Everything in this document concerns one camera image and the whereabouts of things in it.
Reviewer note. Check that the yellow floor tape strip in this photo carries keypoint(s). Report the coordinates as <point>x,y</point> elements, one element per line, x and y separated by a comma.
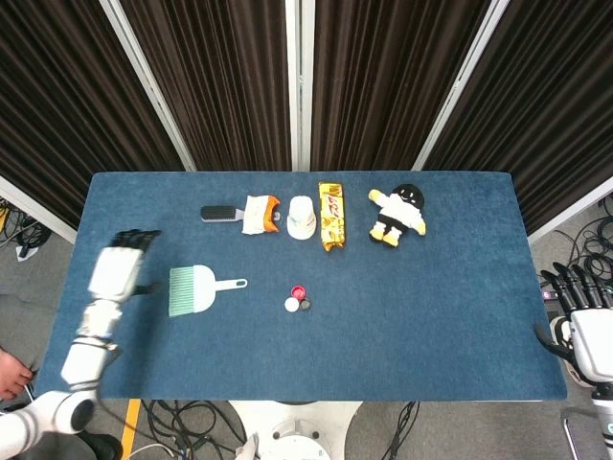
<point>130,426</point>

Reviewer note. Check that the white orange snack packet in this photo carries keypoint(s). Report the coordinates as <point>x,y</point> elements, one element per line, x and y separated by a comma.
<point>256,215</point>

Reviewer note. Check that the black hairbrush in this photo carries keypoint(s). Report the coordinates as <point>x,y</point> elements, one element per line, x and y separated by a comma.
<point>220,213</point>

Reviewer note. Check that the white bottle cap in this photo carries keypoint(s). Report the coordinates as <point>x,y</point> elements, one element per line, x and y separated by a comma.
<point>291,305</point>

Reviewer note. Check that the yellow snack bar package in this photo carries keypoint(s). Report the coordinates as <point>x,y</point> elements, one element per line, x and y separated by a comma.
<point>332,215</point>

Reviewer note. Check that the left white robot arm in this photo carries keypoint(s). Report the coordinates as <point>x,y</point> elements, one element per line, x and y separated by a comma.
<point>88,359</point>

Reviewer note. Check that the white partition frame post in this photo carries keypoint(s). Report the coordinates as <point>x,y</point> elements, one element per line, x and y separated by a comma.
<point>570,211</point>
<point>143,81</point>
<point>462,81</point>
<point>299,86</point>
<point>33,208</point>

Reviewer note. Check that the black bottle cap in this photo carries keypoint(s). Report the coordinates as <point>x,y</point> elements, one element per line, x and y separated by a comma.
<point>305,304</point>

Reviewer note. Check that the black white plush doll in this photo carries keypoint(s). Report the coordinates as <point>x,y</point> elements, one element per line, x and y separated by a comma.
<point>400,213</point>

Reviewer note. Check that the white paper cup stack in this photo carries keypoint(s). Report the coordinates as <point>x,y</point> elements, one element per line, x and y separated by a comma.
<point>301,218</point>

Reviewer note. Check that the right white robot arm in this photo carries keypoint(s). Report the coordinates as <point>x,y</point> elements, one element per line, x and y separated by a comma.
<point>604,421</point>

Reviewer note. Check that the dark brown curtain panel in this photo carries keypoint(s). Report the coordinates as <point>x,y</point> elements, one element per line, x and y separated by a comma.
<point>551,96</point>
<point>215,81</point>
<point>57,96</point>
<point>383,81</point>

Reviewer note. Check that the red bottle cap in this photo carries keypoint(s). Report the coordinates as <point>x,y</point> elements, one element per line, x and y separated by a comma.
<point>298,291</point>

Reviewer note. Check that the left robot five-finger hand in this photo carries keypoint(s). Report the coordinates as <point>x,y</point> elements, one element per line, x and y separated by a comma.
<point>115,275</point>

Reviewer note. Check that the blue table cloth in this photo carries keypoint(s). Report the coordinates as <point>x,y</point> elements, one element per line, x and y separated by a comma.
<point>383,345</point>

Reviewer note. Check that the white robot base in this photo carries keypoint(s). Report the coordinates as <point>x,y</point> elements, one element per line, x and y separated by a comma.
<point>297,431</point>

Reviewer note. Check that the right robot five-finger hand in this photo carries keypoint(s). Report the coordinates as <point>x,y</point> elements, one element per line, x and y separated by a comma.
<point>594,340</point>

